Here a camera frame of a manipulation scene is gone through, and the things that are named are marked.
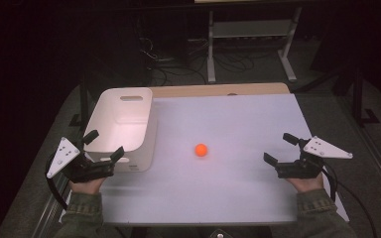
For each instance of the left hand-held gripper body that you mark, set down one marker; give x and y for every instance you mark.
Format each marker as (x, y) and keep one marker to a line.
(86, 170)

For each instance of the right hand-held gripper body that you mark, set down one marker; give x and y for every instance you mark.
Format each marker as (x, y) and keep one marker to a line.
(302, 168)

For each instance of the person's left hand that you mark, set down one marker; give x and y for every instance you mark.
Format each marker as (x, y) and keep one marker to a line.
(86, 185)

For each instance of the person's right hand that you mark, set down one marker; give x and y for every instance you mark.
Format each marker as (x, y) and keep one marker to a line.
(306, 184)

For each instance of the white plastic bin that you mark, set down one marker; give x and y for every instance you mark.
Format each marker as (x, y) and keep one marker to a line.
(125, 125)

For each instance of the black metal stand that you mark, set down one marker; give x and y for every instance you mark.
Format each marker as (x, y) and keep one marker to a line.
(84, 102)
(358, 99)

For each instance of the orange ball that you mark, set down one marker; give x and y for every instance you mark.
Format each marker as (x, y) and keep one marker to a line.
(200, 149)

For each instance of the black mount with silver knob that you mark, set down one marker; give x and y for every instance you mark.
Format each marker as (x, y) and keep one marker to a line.
(220, 234)

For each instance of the white metal desk frame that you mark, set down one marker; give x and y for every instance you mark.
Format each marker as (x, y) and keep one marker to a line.
(251, 29)

